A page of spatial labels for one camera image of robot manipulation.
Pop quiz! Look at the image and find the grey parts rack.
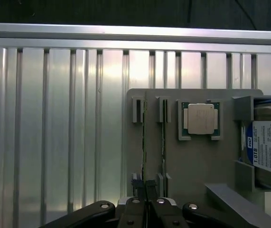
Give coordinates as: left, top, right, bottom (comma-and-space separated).
125, 88, 271, 228

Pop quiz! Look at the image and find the silver CPU chip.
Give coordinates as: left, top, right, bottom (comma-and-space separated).
181, 101, 220, 136

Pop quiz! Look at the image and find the hard disk blue label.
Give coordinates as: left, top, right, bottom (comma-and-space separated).
239, 104, 271, 189

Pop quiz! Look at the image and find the black cable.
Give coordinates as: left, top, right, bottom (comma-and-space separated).
232, 0, 259, 30

